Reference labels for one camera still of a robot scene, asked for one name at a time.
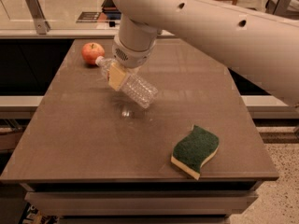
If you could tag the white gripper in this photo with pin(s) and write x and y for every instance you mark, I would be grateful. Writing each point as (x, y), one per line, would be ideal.
(132, 57)

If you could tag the clear plastic water bottle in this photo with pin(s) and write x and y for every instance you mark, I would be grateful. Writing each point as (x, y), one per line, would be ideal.
(135, 87)

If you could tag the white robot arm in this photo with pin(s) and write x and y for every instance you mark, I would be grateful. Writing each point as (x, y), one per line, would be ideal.
(260, 47)

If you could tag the red apple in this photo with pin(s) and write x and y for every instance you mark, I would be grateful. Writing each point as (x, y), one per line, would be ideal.
(91, 51)

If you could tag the dark open tray box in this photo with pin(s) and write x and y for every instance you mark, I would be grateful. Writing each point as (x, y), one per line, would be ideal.
(110, 10)

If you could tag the green and yellow sponge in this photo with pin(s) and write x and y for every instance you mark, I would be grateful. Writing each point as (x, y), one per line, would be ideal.
(192, 152)

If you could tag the grey drawer front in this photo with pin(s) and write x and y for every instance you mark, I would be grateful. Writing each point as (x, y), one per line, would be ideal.
(141, 203)

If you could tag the left metal bracket post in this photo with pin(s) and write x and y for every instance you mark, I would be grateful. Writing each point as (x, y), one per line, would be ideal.
(41, 25)

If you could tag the metal bracket post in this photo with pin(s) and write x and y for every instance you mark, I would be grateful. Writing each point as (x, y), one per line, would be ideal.
(41, 25)
(278, 8)

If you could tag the right metal bracket post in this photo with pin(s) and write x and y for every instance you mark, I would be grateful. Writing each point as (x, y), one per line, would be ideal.
(278, 8)

